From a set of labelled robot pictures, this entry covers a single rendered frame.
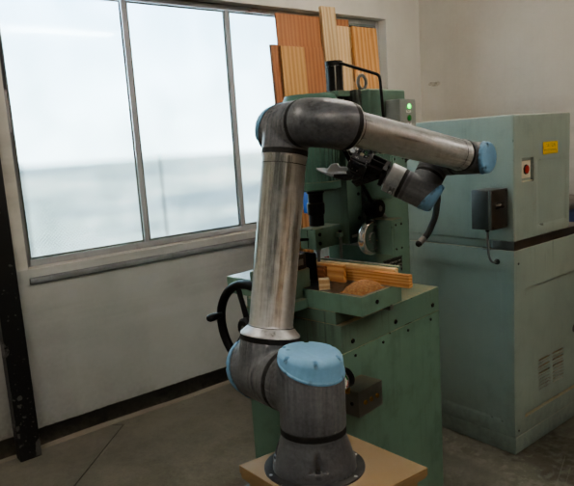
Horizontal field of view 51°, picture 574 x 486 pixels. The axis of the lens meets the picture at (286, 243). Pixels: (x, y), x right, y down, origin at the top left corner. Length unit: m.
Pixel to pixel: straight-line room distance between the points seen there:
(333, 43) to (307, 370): 2.84
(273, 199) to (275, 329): 0.31
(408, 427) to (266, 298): 0.99
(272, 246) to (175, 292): 1.92
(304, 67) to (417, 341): 1.99
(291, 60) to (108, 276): 1.60
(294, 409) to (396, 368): 0.83
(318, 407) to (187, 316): 2.13
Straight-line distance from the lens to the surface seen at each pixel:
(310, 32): 3.84
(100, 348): 3.21
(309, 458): 1.38
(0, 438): 3.19
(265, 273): 1.45
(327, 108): 1.40
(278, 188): 1.45
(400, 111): 2.15
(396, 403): 2.17
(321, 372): 1.32
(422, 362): 2.27
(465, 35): 4.44
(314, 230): 1.99
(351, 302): 1.80
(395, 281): 1.88
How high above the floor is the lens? 1.35
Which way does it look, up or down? 9 degrees down
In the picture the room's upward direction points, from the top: 4 degrees counter-clockwise
